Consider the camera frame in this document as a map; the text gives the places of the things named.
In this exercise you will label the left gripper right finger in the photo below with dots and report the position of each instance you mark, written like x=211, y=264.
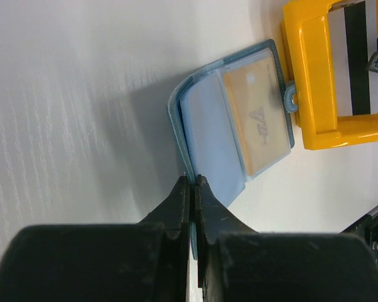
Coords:
x=236, y=263

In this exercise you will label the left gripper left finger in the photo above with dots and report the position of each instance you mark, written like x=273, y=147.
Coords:
x=144, y=261

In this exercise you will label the orange plastic card stand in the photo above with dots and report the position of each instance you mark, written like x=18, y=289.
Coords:
x=312, y=95

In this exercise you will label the gold credit card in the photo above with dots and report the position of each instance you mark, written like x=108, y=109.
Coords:
x=255, y=102

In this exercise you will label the blue leather card holder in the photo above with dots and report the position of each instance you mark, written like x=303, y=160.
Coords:
x=203, y=127

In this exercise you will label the aluminium frame rail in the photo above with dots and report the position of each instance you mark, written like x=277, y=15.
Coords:
x=364, y=223

